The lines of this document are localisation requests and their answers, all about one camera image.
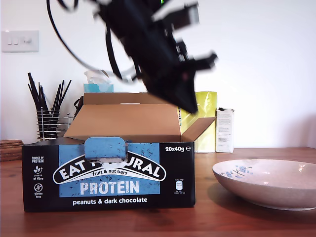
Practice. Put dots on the white plate with blue flowers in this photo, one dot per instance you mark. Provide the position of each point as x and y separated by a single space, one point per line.
266 182

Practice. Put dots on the tall white printed carton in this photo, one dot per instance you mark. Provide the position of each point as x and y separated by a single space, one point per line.
224 130

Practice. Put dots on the teal tissue box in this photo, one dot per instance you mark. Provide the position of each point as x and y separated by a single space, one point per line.
98 88

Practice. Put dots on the black stick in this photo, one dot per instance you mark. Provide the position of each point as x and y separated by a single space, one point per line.
56 96
33 95
37 90
60 91
42 95
67 90

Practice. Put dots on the yellow paper towel pack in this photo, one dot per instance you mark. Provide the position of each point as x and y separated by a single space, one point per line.
207 138

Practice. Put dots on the round cork coaster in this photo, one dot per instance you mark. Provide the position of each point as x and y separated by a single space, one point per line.
10 141
10 145

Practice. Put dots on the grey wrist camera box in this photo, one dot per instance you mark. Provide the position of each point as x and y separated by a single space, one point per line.
193 13

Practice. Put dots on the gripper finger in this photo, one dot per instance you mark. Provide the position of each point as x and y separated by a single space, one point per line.
190 93
168 91

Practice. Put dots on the white light switch plate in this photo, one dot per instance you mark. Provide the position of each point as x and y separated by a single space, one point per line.
21 42

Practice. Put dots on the black blue snackbar carton box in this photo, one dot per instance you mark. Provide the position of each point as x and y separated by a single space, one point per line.
108 187

